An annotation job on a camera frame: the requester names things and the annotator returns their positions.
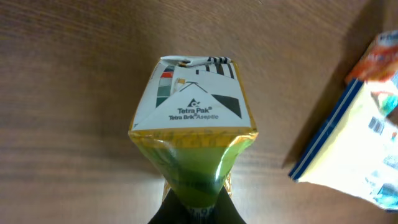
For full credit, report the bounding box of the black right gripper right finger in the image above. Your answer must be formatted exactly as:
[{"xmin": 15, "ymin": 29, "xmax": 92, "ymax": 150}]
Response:
[{"xmin": 213, "ymin": 187, "xmax": 246, "ymax": 224}]

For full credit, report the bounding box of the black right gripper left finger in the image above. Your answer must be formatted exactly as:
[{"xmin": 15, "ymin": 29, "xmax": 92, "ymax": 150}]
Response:
[{"xmin": 148, "ymin": 189, "xmax": 193, "ymax": 224}]

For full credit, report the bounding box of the green orange juice carton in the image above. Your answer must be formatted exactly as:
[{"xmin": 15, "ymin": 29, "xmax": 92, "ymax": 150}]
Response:
[{"xmin": 128, "ymin": 55, "xmax": 258, "ymax": 217}]

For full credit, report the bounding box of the cream yellow snack bag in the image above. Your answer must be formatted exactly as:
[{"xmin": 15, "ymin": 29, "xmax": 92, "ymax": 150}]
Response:
[{"xmin": 289, "ymin": 80, "xmax": 397, "ymax": 211}]

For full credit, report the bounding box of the teal small drink carton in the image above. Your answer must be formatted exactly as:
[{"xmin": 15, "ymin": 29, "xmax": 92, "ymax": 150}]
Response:
[{"xmin": 377, "ymin": 93, "xmax": 397, "ymax": 116}]

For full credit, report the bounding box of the orange small drink carton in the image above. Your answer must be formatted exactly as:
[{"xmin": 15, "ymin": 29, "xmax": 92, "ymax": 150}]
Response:
[{"xmin": 345, "ymin": 30, "xmax": 397, "ymax": 83}]

